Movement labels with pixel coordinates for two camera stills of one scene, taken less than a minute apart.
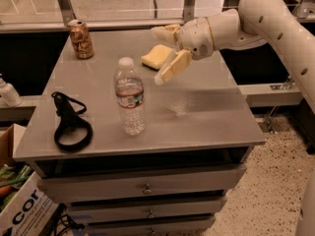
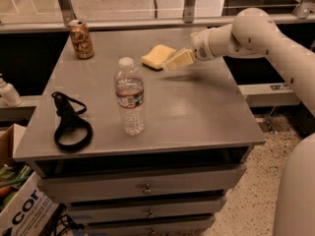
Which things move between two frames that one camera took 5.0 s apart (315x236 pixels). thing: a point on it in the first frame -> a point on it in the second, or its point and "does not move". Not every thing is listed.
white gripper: x=196 y=38 -> x=200 y=45
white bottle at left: x=8 y=93 does not move
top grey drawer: x=140 y=184 does not move
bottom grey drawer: x=196 y=227 does not move
